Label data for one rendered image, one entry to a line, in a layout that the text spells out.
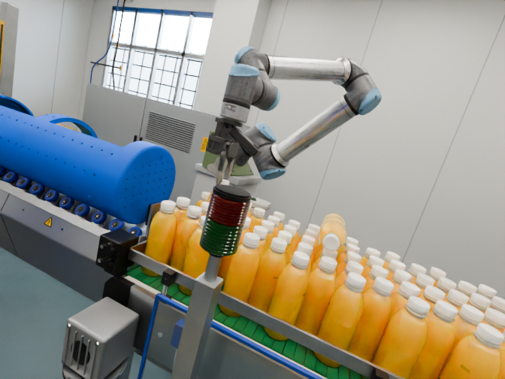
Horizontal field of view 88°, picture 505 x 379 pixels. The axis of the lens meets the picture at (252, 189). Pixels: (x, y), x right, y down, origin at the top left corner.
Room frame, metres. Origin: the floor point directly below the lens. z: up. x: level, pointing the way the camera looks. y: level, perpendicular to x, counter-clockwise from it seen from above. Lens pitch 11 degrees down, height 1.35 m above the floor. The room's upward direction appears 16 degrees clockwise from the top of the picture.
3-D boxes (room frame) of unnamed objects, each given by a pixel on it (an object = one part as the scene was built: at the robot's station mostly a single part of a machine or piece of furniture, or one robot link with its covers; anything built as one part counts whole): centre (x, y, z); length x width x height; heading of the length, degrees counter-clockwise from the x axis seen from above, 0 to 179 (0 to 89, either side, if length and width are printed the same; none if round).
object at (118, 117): (3.19, 1.30, 0.72); 2.15 x 0.54 x 1.45; 66
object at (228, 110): (0.86, 0.12, 1.40); 0.10 x 0.09 x 0.05; 163
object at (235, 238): (0.40, 0.03, 1.18); 0.06 x 0.06 x 0.05
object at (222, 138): (0.86, 0.13, 1.32); 0.09 x 0.08 x 0.12; 73
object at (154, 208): (0.86, 0.29, 0.99); 0.10 x 0.02 x 0.12; 163
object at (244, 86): (0.86, 0.12, 1.49); 0.10 x 0.09 x 0.12; 145
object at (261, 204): (1.08, 0.01, 1.05); 0.20 x 0.10 x 0.10; 73
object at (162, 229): (0.69, 0.22, 1.00); 0.07 x 0.07 x 0.19
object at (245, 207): (0.40, 0.03, 1.23); 0.06 x 0.06 x 0.04
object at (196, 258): (0.66, 0.09, 1.00); 0.07 x 0.07 x 0.19
